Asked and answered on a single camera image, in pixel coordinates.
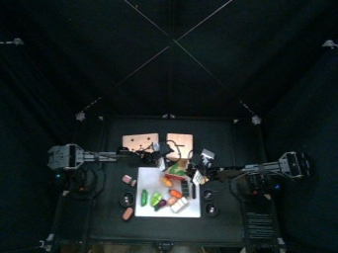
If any red wooden drawer box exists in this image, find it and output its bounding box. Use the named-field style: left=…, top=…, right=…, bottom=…
left=165, top=162, right=192, bottom=182

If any yellow white toy block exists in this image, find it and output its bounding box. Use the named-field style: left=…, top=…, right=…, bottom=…
left=192, top=169, right=209, bottom=186

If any wooden box with three holes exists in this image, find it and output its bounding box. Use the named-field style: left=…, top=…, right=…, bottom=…
left=122, top=132, right=161, bottom=154

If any green leafy toy vegetable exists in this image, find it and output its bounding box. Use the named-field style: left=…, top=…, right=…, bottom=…
left=169, top=163, right=188, bottom=176

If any white cutting board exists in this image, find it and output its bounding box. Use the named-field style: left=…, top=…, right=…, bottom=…
left=135, top=166, right=202, bottom=218

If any pink white sushi toy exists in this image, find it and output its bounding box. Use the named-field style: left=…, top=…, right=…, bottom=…
left=122, top=174, right=139, bottom=188

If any black small bowl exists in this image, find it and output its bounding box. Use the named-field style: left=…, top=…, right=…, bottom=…
left=201, top=189, right=217, bottom=202
left=121, top=192, right=137, bottom=208
left=204, top=202, right=220, bottom=217

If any green toy lettuce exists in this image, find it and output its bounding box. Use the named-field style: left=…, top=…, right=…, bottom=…
left=141, top=189, right=152, bottom=208

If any light green toy cabbage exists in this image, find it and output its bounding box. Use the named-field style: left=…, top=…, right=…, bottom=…
left=150, top=192, right=165, bottom=208

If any purple toy eggplant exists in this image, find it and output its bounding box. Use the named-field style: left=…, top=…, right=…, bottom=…
left=154, top=199, right=170, bottom=212

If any white sushi roll toy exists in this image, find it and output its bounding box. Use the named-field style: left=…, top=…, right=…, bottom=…
left=169, top=197, right=190, bottom=213

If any salmon pink toy sausage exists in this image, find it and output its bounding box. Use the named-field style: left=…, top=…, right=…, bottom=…
left=122, top=207, right=135, bottom=221

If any white text label sticker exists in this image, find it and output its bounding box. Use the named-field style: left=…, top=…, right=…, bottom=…
left=245, top=211, right=276, bottom=239

